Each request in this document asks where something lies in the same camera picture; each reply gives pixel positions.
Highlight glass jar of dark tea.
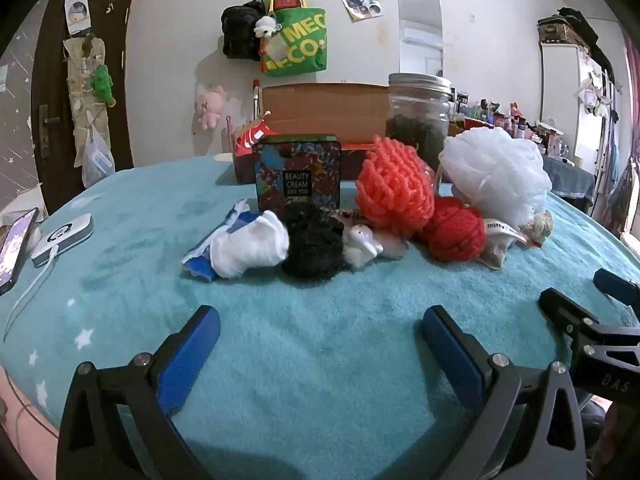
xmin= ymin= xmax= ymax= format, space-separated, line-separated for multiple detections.
xmin=385 ymin=73 xmax=453 ymax=171

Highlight patterned storage case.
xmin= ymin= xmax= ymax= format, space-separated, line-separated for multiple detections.
xmin=537 ymin=15 xmax=593 ymax=45

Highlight frameless wall mirror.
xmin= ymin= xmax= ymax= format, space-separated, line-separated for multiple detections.
xmin=397 ymin=0 xmax=445 ymax=78

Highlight white sock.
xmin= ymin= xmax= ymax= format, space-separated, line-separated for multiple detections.
xmin=210 ymin=210 xmax=291 ymax=280

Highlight green tote bag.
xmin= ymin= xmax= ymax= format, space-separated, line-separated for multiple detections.
xmin=260 ymin=0 xmax=328 ymax=78

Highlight green dinosaur plush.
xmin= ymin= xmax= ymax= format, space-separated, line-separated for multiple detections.
xmin=91 ymin=64 xmax=117 ymax=107

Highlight paper tea bag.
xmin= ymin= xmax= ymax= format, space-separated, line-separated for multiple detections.
xmin=480 ymin=240 xmax=516 ymax=272

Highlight smartphone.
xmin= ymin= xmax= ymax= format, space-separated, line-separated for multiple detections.
xmin=0 ymin=207 xmax=41 ymax=296

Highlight white charging cable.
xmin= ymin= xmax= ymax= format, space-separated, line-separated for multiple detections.
xmin=2 ymin=250 xmax=56 ymax=343

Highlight orange foam net ball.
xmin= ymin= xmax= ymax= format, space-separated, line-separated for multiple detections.
xmin=355 ymin=135 xmax=436 ymax=238

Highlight colourful square tin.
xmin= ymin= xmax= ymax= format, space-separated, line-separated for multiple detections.
xmin=251 ymin=133 xmax=343 ymax=213

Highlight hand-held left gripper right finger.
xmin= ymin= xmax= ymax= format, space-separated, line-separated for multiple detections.
xmin=421 ymin=305 xmax=586 ymax=480

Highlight white power bank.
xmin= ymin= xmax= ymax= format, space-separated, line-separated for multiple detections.
xmin=31 ymin=212 xmax=94 ymax=268

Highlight black backpack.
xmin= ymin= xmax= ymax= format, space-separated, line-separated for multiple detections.
xmin=221 ymin=0 xmax=266 ymax=61

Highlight wall photo poster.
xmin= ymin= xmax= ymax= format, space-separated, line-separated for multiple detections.
xmin=335 ymin=0 xmax=383 ymax=23

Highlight white wardrobe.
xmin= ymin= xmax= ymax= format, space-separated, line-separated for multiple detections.
xmin=540 ymin=42 xmax=616 ymax=196

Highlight blue tissue pack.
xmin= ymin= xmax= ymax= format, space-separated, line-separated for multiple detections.
xmin=181 ymin=199 xmax=261 ymax=283

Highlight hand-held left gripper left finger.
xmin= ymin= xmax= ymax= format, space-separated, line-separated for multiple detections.
xmin=56 ymin=304 xmax=222 ymax=480

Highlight white fluffy bunny hair clip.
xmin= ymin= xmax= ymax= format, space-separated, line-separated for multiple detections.
xmin=327 ymin=210 xmax=386 ymax=271

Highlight table with grey cloth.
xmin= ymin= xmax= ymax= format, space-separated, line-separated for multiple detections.
xmin=542 ymin=152 xmax=598 ymax=211

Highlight black fluffy scrunchie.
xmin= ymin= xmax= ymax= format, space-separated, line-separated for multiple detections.
xmin=281 ymin=206 xmax=346 ymax=281

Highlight black bag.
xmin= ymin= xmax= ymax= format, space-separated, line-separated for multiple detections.
xmin=556 ymin=6 xmax=613 ymax=66

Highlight row of cosmetic bottles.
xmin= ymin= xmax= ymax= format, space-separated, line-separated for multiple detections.
xmin=450 ymin=87 xmax=571 ymax=158

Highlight red plush toy with tag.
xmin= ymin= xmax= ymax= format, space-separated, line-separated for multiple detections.
xmin=417 ymin=196 xmax=531 ymax=264

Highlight red cardboard shoe box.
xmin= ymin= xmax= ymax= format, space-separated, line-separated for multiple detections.
xmin=229 ymin=82 xmax=393 ymax=187

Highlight door handle plate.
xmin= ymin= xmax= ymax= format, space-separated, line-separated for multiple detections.
xmin=40 ymin=105 xmax=61 ymax=161

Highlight white door poster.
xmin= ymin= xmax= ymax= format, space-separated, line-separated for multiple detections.
xmin=65 ymin=0 xmax=92 ymax=36

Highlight dark brown door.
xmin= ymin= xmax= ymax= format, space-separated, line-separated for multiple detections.
xmin=31 ymin=0 xmax=143 ymax=216

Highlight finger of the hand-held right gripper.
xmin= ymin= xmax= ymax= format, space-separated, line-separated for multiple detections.
xmin=539 ymin=287 xmax=601 ymax=341
xmin=594 ymin=268 xmax=640 ymax=306

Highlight clear plastic bag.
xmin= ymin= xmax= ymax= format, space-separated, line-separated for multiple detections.
xmin=81 ymin=125 xmax=116 ymax=190

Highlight beige hanging organizer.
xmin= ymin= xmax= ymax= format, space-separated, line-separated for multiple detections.
xmin=62 ymin=35 xmax=113 ymax=153

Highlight pink bear plush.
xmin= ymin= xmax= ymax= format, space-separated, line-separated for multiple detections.
xmin=196 ymin=84 xmax=226 ymax=132

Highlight hanging clothes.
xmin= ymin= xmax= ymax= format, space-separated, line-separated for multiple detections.
xmin=597 ymin=157 xmax=640 ymax=236

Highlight white mesh bath pouf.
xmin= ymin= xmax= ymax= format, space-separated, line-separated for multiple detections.
xmin=440 ymin=127 xmax=553 ymax=231

